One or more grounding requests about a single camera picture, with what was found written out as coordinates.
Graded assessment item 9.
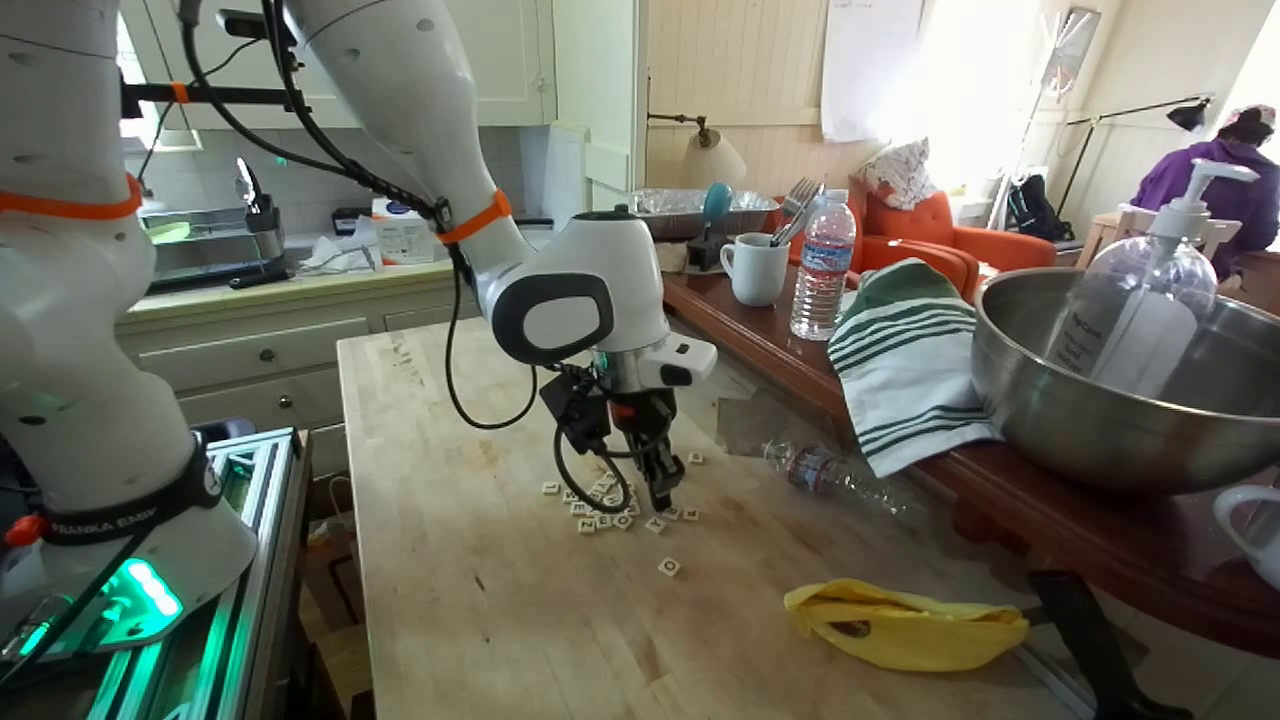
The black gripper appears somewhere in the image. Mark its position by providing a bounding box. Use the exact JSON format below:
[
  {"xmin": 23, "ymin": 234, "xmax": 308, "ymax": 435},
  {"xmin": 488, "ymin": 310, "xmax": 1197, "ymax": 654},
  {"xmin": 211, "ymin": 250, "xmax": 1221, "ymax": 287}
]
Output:
[{"xmin": 536, "ymin": 351, "xmax": 684, "ymax": 520}]

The flat brown paper piece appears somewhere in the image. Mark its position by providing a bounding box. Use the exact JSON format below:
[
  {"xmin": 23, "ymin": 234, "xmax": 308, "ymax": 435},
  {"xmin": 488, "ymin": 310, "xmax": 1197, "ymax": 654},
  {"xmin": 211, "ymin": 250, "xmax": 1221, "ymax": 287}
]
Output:
[{"xmin": 713, "ymin": 392, "xmax": 802, "ymax": 465}]

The clear plastic bag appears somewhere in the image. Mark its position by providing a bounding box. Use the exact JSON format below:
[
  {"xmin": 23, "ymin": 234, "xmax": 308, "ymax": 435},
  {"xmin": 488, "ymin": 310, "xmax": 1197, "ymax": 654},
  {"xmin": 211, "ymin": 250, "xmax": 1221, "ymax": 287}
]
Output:
[{"xmin": 761, "ymin": 435, "xmax": 925, "ymax": 520}]

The white ceramic mug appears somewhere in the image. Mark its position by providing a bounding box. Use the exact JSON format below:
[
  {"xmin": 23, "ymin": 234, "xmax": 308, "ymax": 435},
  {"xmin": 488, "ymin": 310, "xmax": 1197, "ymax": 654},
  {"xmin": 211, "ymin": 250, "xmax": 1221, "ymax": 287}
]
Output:
[{"xmin": 714, "ymin": 232, "xmax": 791, "ymax": 310}]

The clear water bottle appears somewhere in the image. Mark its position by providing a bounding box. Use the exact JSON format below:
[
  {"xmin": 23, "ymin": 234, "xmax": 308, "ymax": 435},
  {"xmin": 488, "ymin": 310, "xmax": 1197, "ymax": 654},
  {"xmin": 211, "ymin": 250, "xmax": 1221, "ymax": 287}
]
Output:
[{"xmin": 787, "ymin": 189, "xmax": 860, "ymax": 345}]

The glass baking tray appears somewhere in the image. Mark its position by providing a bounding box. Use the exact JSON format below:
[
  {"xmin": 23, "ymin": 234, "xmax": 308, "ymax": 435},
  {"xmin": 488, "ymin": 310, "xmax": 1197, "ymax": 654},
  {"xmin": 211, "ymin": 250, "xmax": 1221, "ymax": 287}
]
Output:
[{"xmin": 631, "ymin": 185, "xmax": 782, "ymax": 248}]

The green striped white towel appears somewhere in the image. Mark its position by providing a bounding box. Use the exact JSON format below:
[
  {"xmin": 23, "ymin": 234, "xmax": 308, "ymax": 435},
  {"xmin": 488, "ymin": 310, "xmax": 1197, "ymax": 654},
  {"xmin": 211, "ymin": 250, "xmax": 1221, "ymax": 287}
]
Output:
[{"xmin": 822, "ymin": 256, "xmax": 1002, "ymax": 478}]

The teal brush in holder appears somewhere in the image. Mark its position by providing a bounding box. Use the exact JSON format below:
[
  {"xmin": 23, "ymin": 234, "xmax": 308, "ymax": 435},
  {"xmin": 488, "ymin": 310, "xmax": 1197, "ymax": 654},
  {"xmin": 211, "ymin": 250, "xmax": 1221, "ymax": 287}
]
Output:
[{"xmin": 684, "ymin": 181, "xmax": 738, "ymax": 277}]

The yellow banana shaped pouch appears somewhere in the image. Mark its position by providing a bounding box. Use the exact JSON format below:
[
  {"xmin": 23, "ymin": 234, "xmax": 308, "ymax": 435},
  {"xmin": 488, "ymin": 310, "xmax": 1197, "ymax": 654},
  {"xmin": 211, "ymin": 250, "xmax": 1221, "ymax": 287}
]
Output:
[{"xmin": 779, "ymin": 577, "xmax": 1037, "ymax": 675}]

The table lamp cream shade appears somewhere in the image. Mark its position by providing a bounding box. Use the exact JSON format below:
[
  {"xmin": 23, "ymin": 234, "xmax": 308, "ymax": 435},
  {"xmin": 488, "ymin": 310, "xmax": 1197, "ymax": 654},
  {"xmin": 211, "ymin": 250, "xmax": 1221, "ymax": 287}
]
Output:
[{"xmin": 642, "ymin": 111, "xmax": 753, "ymax": 191}]

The white container blue label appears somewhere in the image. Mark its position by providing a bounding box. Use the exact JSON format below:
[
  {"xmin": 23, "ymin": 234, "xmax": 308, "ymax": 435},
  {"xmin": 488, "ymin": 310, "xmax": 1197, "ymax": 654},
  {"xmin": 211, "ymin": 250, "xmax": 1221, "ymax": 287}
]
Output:
[{"xmin": 369, "ymin": 191, "xmax": 436, "ymax": 267}]

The patterned cushion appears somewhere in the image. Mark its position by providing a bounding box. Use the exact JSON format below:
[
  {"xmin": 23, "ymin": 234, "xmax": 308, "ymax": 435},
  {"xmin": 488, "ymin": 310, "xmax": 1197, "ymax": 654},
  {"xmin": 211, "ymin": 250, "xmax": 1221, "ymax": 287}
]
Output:
[{"xmin": 860, "ymin": 136, "xmax": 944, "ymax": 211}]

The orange armchair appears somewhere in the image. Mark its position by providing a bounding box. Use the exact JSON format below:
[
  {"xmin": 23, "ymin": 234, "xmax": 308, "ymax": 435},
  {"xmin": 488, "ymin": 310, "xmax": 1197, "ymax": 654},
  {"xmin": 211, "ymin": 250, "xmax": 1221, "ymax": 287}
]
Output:
[{"xmin": 848, "ymin": 175, "xmax": 1065, "ymax": 305}]

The white base cabinet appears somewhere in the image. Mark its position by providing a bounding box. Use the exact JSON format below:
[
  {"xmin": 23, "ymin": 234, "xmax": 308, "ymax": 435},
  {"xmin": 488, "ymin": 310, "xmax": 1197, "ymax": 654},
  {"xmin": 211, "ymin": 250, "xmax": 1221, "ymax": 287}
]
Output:
[{"xmin": 117, "ymin": 256, "xmax": 472, "ymax": 442}]

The black bag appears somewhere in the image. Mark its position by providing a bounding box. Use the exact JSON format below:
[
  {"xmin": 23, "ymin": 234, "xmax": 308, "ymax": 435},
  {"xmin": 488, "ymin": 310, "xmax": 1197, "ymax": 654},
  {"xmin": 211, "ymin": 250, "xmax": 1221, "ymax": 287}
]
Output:
[{"xmin": 1000, "ymin": 173, "xmax": 1074, "ymax": 248}]

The large steel mixing bowl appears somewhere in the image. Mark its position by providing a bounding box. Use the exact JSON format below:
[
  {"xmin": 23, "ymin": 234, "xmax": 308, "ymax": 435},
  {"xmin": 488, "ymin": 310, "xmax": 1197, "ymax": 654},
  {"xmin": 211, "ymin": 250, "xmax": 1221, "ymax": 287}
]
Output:
[{"xmin": 968, "ymin": 267, "xmax": 1280, "ymax": 500}]

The dark kitchen faucet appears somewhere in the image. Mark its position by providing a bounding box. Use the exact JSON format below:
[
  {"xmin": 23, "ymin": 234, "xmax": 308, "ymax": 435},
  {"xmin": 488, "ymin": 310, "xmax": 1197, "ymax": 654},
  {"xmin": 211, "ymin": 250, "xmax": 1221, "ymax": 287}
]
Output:
[{"xmin": 236, "ymin": 156, "xmax": 290, "ymax": 262}]

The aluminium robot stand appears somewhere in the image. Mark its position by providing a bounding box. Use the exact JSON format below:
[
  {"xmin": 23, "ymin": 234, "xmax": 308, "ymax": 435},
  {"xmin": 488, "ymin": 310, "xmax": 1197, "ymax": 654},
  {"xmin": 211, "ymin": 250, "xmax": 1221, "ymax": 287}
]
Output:
[{"xmin": 0, "ymin": 424, "xmax": 316, "ymax": 720}]

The dark wooden counter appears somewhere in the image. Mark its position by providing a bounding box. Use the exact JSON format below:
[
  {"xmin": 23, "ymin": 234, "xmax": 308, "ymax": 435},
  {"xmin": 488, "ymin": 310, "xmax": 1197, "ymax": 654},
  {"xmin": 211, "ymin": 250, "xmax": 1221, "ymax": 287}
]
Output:
[{"xmin": 659, "ymin": 262, "xmax": 1280, "ymax": 659}]

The clear pump sanitizer bottle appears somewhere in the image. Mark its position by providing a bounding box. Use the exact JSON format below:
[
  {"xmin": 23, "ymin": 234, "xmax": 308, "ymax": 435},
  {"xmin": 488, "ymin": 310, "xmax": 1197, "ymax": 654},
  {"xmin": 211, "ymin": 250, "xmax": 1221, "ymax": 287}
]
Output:
[{"xmin": 1041, "ymin": 156, "xmax": 1262, "ymax": 401}]

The black mounting bar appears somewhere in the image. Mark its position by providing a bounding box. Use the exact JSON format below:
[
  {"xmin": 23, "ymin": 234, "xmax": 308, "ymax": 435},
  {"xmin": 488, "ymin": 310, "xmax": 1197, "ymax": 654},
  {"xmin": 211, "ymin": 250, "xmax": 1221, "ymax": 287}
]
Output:
[{"xmin": 120, "ymin": 76, "xmax": 321, "ymax": 116}]

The person in purple shirt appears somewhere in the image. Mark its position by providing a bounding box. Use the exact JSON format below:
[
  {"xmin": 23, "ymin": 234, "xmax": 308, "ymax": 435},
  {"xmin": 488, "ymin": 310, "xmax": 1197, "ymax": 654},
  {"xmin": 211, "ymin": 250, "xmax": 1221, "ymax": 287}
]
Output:
[{"xmin": 1128, "ymin": 103, "xmax": 1280, "ymax": 262}]

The black floor lamp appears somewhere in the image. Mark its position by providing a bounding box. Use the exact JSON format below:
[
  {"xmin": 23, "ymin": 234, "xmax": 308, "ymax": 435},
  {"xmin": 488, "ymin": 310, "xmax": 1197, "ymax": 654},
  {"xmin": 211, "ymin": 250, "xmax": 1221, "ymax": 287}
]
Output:
[{"xmin": 1053, "ymin": 90, "xmax": 1216, "ymax": 225}]

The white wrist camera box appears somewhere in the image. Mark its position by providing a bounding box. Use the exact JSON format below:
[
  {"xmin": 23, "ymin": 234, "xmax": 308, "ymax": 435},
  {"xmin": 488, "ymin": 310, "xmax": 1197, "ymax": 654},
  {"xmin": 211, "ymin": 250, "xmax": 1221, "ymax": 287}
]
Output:
[{"xmin": 649, "ymin": 331, "xmax": 719, "ymax": 392}]

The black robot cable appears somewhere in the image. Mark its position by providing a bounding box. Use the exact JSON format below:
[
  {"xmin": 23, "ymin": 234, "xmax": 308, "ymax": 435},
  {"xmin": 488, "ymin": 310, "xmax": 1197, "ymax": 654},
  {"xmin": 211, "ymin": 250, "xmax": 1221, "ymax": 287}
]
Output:
[{"xmin": 176, "ymin": 0, "xmax": 634, "ymax": 514}]

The orange cable strap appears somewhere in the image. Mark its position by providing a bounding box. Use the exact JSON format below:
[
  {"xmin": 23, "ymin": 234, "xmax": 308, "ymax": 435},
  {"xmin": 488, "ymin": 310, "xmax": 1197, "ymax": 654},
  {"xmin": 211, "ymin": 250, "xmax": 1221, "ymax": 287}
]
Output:
[
  {"xmin": 0, "ymin": 175, "xmax": 149, "ymax": 227},
  {"xmin": 436, "ymin": 189, "xmax": 514, "ymax": 250}
]

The white wall cabinet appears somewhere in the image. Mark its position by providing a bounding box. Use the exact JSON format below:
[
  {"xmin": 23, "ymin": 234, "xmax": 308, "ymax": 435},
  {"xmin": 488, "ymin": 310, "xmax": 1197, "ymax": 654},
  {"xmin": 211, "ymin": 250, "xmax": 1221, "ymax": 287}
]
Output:
[{"xmin": 465, "ymin": 0, "xmax": 649, "ymax": 191}]

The white wall paper sheet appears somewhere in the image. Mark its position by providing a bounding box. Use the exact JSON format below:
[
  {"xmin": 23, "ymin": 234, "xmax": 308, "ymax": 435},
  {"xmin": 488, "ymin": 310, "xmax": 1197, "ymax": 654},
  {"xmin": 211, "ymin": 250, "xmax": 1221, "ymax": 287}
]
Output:
[{"xmin": 816, "ymin": 0, "xmax": 928, "ymax": 147}]

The black handle tool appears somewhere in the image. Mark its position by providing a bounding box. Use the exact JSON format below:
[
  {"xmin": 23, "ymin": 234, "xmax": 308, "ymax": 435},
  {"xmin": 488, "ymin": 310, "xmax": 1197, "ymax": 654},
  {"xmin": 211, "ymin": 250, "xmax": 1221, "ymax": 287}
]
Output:
[{"xmin": 1029, "ymin": 567, "xmax": 1197, "ymax": 720}]

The framed wall picture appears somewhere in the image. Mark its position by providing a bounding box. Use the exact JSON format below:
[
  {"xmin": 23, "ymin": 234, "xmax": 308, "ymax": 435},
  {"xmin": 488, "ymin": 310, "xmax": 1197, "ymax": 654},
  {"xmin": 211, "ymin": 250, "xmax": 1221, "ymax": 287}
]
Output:
[{"xmin": 1043, "ymin": 0, "xmax": 1108, "ymax": 96}]

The white cup with handle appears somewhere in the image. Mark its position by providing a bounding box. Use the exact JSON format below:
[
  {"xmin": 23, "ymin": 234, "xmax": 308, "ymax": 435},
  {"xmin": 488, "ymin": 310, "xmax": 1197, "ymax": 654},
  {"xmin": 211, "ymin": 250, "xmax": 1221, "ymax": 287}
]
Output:
[{"xmin": 1210, "ymin": 478, "xmax": 1280, "ymax": 592}]

